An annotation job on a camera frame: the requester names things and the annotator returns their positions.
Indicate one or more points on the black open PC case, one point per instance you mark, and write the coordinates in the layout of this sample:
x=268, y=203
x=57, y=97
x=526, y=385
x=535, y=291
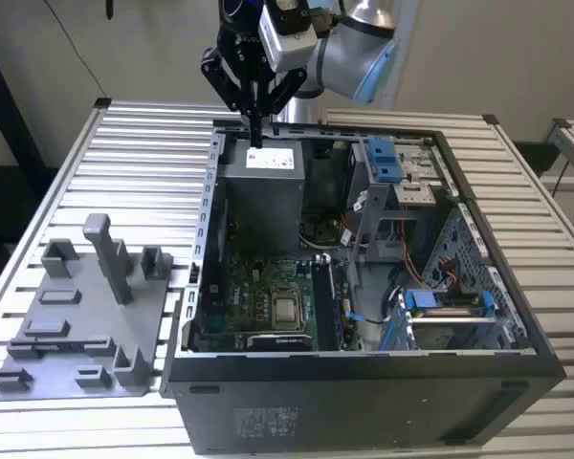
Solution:
x=363, y=406

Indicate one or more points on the black graphics card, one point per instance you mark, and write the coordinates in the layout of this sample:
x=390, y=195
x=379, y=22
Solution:
x=280, y=342

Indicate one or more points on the small black rod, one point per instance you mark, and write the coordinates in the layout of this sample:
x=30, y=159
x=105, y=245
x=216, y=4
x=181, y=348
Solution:
x=109, y=8

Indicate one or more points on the grey power supply unit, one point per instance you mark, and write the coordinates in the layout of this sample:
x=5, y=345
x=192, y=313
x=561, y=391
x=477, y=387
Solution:
x=263, y=205

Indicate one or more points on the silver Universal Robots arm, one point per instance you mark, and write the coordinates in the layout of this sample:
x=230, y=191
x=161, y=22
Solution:
x=354, y=52

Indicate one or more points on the CPU socket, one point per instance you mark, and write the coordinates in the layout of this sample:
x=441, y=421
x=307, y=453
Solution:
x=285, y=290

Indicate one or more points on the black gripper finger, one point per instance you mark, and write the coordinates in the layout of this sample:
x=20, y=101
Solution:
x=282, y=91
x=225, y=81

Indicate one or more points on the metal disk bay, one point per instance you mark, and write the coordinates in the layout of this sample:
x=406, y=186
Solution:
x=449, y=330

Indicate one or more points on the grey metal drive cage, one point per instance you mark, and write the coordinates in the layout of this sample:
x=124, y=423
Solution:
x=378, y=210

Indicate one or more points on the blue disk carrier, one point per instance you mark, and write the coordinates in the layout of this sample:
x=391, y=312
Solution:
x=420, y=300

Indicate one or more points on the green motherboard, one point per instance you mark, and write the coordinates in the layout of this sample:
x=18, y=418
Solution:
x=239, y=287

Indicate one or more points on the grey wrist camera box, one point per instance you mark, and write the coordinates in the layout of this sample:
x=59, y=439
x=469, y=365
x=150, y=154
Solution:
x=289, y=43

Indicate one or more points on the blue drive carrier clip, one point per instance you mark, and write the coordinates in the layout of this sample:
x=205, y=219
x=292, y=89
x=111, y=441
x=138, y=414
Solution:
x=382, y=158

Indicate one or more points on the black stand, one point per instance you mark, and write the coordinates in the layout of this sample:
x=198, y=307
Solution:
x=9, y=105

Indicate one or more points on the grey plastic parts rack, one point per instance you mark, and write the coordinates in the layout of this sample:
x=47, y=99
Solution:
x=91, y=334

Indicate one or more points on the silver CPU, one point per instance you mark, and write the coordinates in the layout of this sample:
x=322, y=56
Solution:
x=286, y=312

